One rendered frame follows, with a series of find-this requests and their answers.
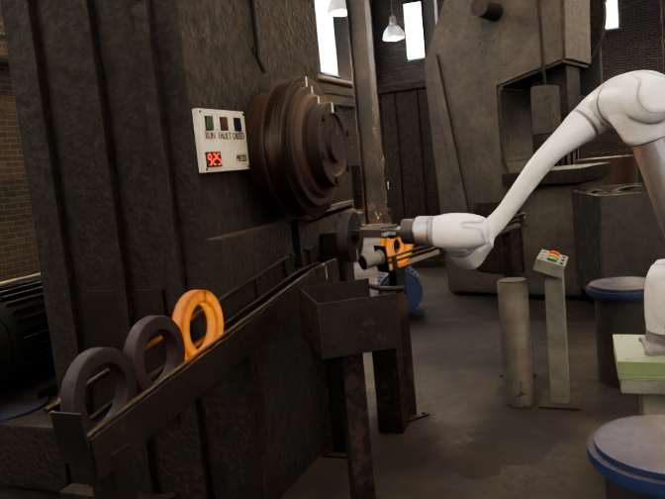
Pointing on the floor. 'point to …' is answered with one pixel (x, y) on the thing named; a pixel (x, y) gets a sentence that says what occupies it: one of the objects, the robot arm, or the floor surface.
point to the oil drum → (620, 174)
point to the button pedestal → (556, 337)
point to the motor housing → (391, 383)
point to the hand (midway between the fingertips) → (350, 231)
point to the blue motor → (408, 289)
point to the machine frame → (163, 213)
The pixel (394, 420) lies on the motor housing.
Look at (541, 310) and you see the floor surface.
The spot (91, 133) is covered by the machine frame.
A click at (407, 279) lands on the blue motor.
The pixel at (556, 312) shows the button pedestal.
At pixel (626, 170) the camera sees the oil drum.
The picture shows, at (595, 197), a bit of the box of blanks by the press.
